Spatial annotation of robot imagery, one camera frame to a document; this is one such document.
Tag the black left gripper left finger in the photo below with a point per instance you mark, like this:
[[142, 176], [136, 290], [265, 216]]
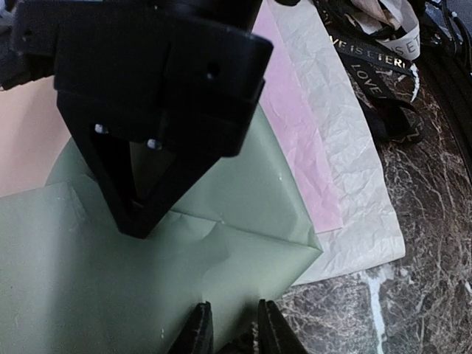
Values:
[[197, 335]]

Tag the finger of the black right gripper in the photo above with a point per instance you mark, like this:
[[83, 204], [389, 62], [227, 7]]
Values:
[[99, 134], [159, 178]]

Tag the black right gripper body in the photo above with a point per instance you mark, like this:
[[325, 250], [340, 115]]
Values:
[[143, 73]]

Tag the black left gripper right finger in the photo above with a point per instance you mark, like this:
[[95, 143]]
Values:
[[274, 332]]

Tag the peach green wrapping paper sheet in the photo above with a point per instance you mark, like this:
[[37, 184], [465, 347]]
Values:
[[72, 283]]

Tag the pink wrapping paper sheet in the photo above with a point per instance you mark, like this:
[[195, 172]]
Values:
[[329, 146]]

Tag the black lettered ribbon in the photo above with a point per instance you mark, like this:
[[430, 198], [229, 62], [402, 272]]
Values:
[[389, 119]]

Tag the cream ribbon pile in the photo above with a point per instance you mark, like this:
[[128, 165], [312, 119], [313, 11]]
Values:
[[393, 24]]

